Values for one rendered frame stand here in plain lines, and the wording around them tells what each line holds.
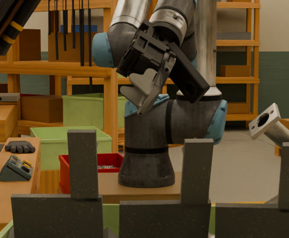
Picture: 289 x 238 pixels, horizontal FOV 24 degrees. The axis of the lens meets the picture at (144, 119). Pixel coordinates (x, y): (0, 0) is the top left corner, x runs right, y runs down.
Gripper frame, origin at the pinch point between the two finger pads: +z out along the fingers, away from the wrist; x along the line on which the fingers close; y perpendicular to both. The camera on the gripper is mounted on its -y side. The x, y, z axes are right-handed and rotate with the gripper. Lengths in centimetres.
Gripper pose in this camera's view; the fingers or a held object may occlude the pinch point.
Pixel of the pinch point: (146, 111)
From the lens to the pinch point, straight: 117.1
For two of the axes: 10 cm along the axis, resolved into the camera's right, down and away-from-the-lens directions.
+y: -8.5, -5.0, -1.6
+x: 4.6, -5.7, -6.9
